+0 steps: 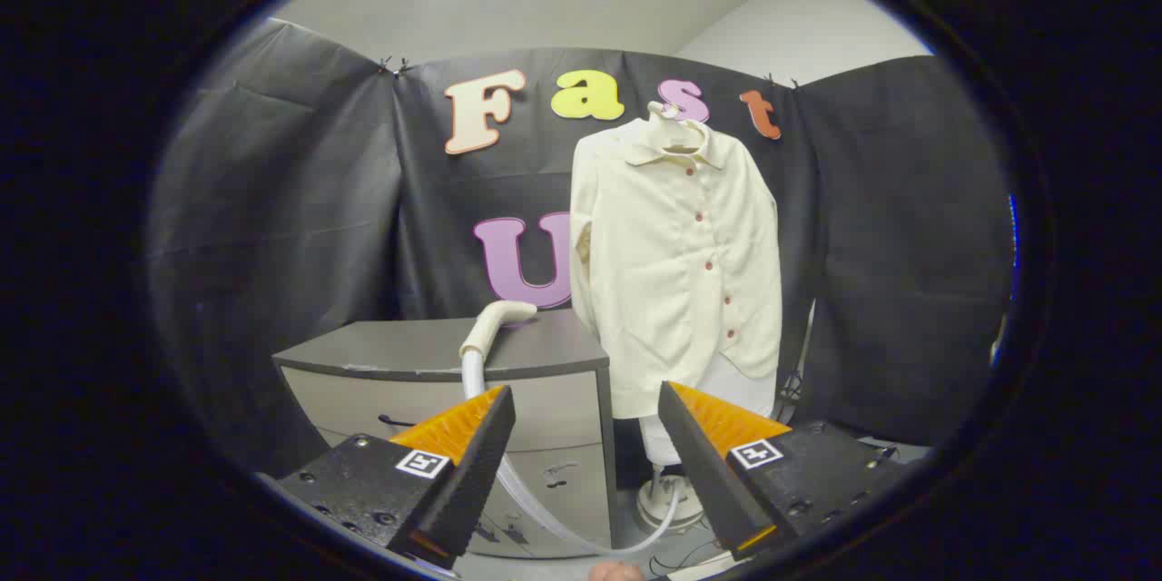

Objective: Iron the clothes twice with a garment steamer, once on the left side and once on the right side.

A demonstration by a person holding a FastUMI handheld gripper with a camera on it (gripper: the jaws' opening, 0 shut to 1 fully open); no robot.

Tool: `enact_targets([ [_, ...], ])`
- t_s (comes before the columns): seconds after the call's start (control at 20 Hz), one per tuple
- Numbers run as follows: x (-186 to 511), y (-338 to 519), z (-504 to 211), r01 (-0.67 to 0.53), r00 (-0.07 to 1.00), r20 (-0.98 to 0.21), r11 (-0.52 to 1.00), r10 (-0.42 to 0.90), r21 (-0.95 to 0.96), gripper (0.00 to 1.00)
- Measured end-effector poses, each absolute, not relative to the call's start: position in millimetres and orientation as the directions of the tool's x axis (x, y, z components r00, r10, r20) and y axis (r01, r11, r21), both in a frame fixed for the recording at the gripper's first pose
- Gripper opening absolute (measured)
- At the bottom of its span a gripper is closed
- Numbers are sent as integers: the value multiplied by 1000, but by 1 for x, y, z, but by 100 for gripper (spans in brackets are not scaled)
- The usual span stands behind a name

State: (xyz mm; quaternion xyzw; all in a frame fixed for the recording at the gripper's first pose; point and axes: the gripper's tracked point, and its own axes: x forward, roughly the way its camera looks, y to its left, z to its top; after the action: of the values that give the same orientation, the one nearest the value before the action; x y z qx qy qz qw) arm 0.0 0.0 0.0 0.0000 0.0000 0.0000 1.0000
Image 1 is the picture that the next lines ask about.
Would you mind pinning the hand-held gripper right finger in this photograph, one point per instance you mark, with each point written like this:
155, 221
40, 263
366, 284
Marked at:
704, 472

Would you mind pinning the cream clothes hanger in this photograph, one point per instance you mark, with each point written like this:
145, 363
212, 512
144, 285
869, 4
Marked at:
655, 109

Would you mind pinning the grey drawer cabinet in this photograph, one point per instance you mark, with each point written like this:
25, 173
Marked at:
399, 349

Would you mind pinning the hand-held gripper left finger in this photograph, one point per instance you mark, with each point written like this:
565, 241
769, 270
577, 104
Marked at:
472, 472

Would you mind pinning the black backdrop cloth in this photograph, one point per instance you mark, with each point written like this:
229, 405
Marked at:
272, 200

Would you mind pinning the cream button-up shirt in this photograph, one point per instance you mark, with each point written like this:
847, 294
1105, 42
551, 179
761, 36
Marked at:
672, 272

